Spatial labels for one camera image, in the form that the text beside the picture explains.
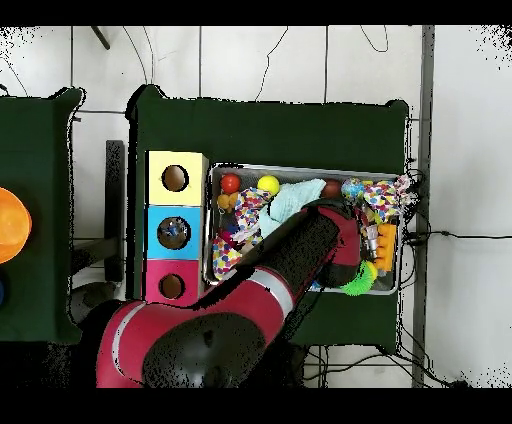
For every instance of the black panel stand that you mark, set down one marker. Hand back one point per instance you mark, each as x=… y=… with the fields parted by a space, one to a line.
x=114 y=208

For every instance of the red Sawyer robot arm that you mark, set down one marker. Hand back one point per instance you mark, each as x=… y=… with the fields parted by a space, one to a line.
x=248 y=304

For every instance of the orange ladder-shaped block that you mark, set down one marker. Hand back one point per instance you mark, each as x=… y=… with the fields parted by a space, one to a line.
x=387 y=246

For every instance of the dark green side tablecloth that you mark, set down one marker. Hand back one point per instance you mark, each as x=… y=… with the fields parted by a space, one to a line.
x=36 y=160

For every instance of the green spiky ball with eyes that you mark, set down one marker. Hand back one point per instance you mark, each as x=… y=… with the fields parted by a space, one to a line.
x=360 y=282

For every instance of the yellow ball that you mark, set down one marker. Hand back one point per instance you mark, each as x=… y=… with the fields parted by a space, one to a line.
x=268 y=184

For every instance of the crushed clear plastic bottle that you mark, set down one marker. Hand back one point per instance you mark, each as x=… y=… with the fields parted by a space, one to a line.
x=174 y=232

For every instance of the brown toy football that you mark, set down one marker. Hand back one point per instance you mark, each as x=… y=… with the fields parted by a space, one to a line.
x=332 y=188

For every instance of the mint green cloth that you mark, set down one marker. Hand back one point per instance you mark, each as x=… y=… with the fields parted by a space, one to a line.
x=288 y=200

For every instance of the globe print ball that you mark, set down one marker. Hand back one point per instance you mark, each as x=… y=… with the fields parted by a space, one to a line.
x=352 y=188

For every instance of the orange bowl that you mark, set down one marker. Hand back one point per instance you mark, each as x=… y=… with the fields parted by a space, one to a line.
x=12 y=224

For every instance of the red orange ball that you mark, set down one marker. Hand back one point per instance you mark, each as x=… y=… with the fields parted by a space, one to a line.
x=230 y=183

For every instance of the wooden three-hole box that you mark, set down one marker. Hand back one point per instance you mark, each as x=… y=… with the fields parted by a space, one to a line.
x=192 y=192

